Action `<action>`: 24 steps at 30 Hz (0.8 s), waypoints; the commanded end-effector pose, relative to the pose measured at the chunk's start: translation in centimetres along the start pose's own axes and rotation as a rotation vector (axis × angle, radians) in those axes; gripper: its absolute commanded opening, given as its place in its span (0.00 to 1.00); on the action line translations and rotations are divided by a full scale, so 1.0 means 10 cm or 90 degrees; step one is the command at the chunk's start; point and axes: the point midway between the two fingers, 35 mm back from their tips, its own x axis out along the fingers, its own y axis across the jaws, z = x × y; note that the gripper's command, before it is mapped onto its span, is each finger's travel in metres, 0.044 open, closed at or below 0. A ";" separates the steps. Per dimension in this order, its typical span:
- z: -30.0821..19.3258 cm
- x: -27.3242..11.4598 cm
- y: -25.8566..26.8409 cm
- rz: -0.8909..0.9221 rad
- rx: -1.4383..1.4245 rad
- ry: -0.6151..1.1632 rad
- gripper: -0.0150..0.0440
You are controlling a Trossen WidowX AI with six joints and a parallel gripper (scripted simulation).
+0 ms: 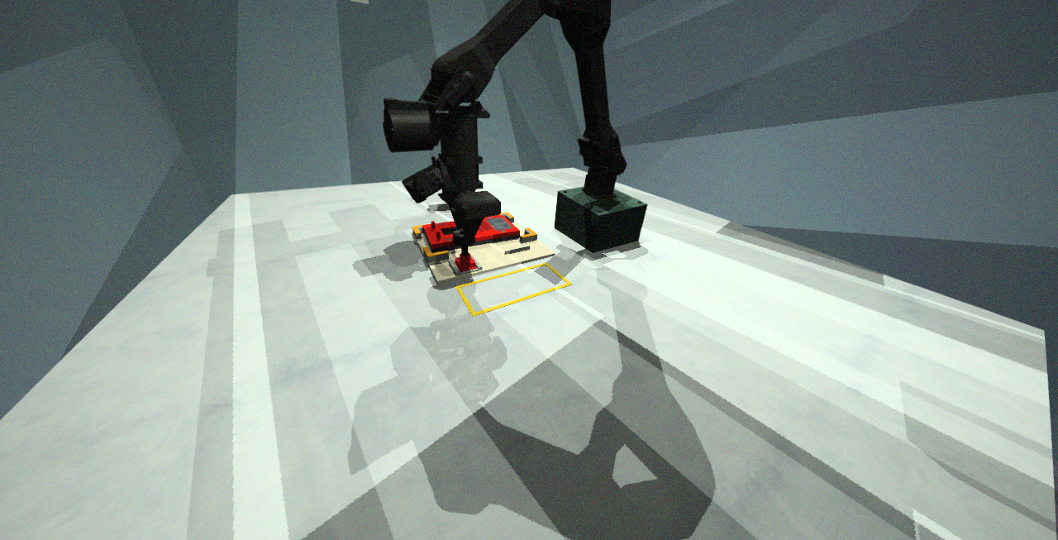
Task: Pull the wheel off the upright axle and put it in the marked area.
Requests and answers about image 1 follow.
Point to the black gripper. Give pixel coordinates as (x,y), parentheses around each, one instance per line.
(468,208)

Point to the yellow tape outline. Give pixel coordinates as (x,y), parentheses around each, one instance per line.
(514,301)

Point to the black tyre with grey wheel rim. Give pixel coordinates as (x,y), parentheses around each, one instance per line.
(459,238)

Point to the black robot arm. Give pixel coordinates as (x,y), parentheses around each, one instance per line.
(462,74)

